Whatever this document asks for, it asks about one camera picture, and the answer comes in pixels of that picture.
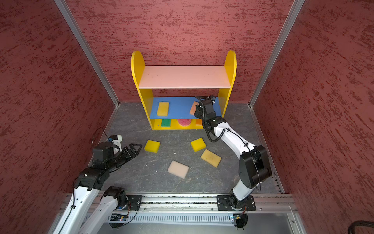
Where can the smiley face sponge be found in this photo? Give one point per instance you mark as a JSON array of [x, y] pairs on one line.
[[184, 122]]

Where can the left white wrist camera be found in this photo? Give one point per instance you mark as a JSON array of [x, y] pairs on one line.
[[116, 140]]

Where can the left aluminium corner post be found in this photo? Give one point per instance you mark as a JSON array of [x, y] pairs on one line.
[[74, 27]]

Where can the bright yellow sponge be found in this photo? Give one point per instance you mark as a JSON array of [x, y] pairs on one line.
[[198, 144], [152, 146]]

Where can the salmon pink sponge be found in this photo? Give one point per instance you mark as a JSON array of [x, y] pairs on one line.
[[193, 108]]

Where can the tan yellow sponge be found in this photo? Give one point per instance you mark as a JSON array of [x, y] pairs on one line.
[[211, 158]]

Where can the right aluminium corner post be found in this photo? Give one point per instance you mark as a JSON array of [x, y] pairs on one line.
[[286, 28]]

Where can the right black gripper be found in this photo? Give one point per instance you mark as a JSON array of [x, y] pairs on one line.
[[197, 112]]

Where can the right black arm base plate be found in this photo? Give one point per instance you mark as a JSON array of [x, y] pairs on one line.
[[231, 203]]

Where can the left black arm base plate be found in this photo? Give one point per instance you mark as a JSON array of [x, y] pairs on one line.
[[129, 202]]

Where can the aluminium corner post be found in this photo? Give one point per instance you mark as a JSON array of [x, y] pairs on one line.
[[74, 27], [286, 28]]

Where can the circuit board with wires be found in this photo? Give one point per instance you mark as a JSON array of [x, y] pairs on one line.
[[120, 220], [240, 220]]

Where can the right circuit board with wires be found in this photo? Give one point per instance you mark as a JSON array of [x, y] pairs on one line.
[[240, 220]]

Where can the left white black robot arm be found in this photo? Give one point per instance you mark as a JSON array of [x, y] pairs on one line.
[[109, 156]]

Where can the pale pink sponge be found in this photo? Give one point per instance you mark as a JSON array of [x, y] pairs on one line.
[[178, 169]]

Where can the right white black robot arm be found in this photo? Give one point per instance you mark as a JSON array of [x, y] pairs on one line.
[[254, 164]]

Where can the yellow shelf pink blue boards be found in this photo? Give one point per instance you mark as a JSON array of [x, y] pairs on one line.
[[148, 78]]

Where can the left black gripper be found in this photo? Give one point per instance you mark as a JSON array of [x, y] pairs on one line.
[[128, 153]]

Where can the left circuit board with wires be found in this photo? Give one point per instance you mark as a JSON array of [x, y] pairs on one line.
[[120, 220]]

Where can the green yellow sponge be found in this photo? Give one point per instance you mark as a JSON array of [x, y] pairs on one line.
[[166, 123]]

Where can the dark yellow sponge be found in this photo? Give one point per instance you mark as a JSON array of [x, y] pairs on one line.
[[163, 108]]

